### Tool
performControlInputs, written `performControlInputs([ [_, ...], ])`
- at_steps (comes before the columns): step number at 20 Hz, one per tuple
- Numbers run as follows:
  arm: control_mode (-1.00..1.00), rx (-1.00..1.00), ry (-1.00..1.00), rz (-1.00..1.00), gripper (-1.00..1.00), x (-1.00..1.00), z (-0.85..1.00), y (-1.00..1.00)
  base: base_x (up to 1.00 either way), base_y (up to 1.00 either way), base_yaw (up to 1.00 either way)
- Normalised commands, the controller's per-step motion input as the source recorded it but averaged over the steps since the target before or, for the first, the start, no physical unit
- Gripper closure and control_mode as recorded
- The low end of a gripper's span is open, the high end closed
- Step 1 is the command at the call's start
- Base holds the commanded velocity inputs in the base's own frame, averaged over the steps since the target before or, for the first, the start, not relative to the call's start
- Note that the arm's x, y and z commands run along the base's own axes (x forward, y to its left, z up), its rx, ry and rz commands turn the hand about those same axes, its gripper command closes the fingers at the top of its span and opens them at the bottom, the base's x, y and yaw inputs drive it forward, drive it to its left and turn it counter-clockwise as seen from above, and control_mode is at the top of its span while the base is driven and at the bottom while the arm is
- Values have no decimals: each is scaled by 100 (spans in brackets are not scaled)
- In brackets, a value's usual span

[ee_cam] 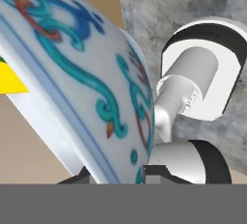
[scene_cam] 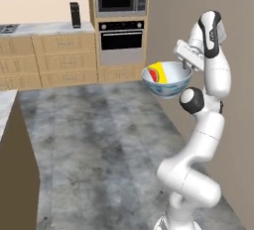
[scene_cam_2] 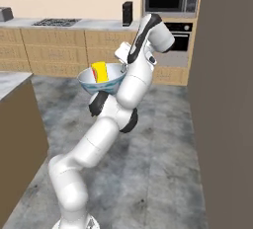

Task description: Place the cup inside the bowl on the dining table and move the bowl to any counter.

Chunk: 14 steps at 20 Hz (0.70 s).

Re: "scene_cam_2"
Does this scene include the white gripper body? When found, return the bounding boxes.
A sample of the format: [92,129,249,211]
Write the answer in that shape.
[114,40,133,64]

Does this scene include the white bowl with blue pattern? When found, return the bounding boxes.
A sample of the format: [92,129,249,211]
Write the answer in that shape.
[77,62,128,96]

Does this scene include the yellow cup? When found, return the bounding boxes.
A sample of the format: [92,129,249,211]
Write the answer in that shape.
[91,60,111,85]

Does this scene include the black box-shaped appliance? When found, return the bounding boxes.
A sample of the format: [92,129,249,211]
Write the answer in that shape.
[122,0,134,28]

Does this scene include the black built-in oven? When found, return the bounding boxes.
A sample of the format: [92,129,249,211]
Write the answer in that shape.
[154,21,194,69]

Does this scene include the light wood lower cupboards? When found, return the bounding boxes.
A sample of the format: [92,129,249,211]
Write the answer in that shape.
[0,27,190,87]

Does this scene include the black hob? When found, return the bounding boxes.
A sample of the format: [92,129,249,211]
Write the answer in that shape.
[31,18,83,28]

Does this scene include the tall grey-brown cabinet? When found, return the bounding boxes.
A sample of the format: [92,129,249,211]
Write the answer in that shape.
[187,0,253,229]

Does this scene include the grey toaster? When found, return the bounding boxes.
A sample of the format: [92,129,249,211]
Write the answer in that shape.
[0,6,15,23]

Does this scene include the brown kitchen island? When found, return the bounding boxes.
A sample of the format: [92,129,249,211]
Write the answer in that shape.
[0,70,50,229]

